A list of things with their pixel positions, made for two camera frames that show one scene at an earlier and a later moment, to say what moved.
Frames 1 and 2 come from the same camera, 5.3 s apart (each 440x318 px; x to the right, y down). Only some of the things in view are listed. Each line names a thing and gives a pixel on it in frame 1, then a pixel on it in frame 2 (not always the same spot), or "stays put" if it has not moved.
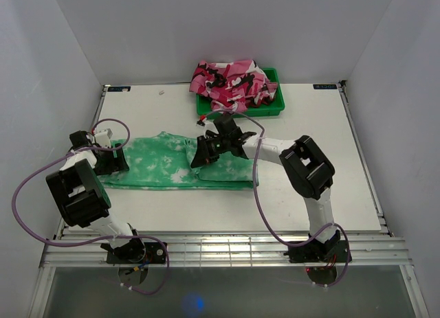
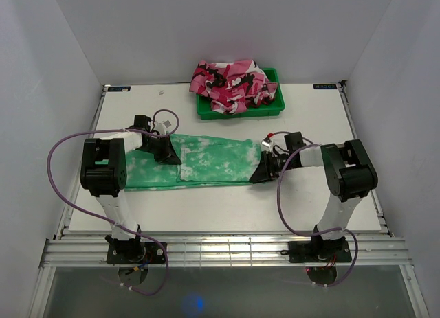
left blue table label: (121, 88) stays put
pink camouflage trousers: (234, 86) stays put
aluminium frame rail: (223, 252) stays put
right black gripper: (203, 152) to (266, 170)
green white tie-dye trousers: (164, 161) stays put
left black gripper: (115, 163) to (168, 150)
